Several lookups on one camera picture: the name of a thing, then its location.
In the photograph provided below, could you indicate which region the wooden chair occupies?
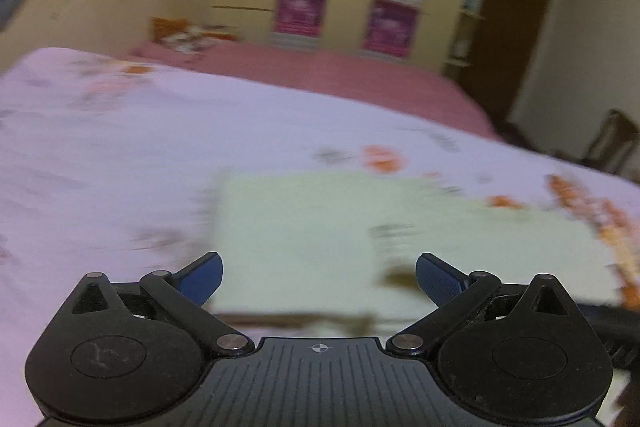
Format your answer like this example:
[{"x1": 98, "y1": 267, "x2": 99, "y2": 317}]
[{"x1": 582, "y1": 108, "x2": 640, "y2": 178}]

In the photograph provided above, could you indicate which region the pink bed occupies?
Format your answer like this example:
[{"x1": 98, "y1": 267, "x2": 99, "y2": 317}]
[{"x1": 125, "y1": 38, "x2": 501, "y2": 138}]

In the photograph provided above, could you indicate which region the magenta wardrobe poster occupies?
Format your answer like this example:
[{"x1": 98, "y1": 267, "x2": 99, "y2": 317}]
[
  {"x1": 273, "y1": 0, "x2": 327, "y2": 38},
  {"x1": 362, "y1": 0, "x2": 419, "y2": 58}
]

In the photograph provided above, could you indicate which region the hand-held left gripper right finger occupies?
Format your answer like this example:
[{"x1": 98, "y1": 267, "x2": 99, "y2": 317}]
[{"x1": 384, "y1": 252, "x2": 584, "y2": 358}]

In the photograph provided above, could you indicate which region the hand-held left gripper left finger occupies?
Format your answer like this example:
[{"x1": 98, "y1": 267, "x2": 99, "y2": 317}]
[{"x1": 60, "y1": 251, "x2": 256, "y2": 358}]

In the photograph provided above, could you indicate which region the white small garment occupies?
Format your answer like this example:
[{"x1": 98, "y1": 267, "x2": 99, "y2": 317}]
[{"x1": 207, "y1": 169, "x2": 626, "y2": 315}]

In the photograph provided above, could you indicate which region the cream corner shelf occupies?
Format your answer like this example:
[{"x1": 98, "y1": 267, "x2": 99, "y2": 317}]
[{"x1": 442, "y1": 0, "x2": 496, "y2": 68}]

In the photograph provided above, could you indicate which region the dark wooden door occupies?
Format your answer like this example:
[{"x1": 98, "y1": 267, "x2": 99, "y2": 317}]
[{"x1": 459, "y1": 0, "x2": 556, "y2": 125}]

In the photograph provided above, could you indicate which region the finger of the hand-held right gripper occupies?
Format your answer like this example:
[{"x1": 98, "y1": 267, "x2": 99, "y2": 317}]
[{"x1": 575, "y1": 302, "x2": 640, "y2": 370}]

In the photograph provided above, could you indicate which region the orange patterned pillow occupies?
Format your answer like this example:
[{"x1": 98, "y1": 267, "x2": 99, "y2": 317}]
[{"x1": 150, "y1": 17, "x2": 236, "y2": 55}]

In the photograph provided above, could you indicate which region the cream arched headboard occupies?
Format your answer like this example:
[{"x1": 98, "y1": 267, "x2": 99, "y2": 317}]
[{"x1": 0, "y1": 0, "x2": 193, "y2": 72}]

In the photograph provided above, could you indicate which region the floral printed blanket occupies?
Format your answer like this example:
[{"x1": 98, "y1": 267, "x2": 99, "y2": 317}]
[{"x1": 0, "y1": 47, "x2": 640, "y2": 427}]

